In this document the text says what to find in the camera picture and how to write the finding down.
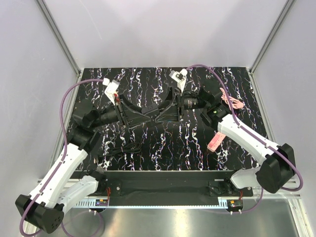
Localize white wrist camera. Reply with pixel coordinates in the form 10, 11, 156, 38
103, 78, 119, 104
169, 69, 188, 92

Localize black power strip cable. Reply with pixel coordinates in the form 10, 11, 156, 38
106, 140, 143, 156

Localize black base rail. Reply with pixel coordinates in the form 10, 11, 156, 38
98, 170, 255, 207

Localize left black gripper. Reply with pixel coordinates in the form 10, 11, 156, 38
90, 93, 151, 129

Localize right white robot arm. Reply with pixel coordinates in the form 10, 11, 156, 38
153, 85, 297, 196

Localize pink power strip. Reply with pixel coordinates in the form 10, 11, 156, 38
207, 132, 226, 152

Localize white slotted cable duct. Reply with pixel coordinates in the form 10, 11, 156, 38
76, 198, 96, 208

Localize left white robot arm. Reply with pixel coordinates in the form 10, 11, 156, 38
15, 97, 153, 237

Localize pink coiled cable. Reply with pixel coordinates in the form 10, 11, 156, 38
219, 87, 245, 111

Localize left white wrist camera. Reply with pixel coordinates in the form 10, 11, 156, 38
103, 78, 119, 104

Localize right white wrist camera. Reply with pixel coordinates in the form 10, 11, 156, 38
169, 69, 188, 92

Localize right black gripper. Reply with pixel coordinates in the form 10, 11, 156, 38
153, 86, 209, 123

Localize black cube socket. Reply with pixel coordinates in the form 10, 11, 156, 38
141, 105, 159, 119

